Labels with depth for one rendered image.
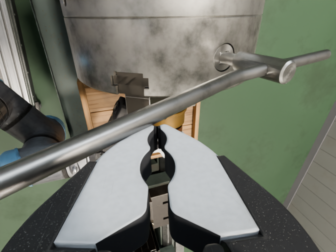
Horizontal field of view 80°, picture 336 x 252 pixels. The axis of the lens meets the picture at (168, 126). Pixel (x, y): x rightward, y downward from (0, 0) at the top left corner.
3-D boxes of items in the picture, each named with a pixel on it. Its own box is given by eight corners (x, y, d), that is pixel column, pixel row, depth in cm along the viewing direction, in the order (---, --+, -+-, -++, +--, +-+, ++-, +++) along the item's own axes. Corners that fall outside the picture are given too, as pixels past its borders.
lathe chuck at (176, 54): (55, 15, 40) (83, 20, 16) (187, 13, 53) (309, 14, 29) (67, 62, 44) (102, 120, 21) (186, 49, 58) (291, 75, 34)
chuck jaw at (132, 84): (145, 53, 36) (111, 70, 26) (173, 55, 34) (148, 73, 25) (149, 110, 41) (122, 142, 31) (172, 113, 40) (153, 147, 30)
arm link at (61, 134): (38, 97, 48) (26, 117, 39) (74, 127, 55) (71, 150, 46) (12, 117, 49) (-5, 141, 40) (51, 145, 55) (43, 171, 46)
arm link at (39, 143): (5, 140, 40) (-13, 167, 33) (65, 131, 43) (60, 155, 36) (18, 170, 44) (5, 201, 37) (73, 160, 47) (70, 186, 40)
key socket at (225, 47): (219, 39, 27) (235, 41, 25) (217, 64, 29) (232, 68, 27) (199, 42, 26) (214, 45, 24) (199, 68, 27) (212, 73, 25)
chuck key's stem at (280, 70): (216, 44, 27) (300, 58, 18) (214, 61, 28) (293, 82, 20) (202, 46, 26) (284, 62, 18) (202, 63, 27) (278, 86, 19)
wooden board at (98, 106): (77, 77, 55) (76, 82, 52) (197, 66, 65) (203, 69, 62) (97, 163, 70) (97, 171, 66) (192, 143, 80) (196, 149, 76)
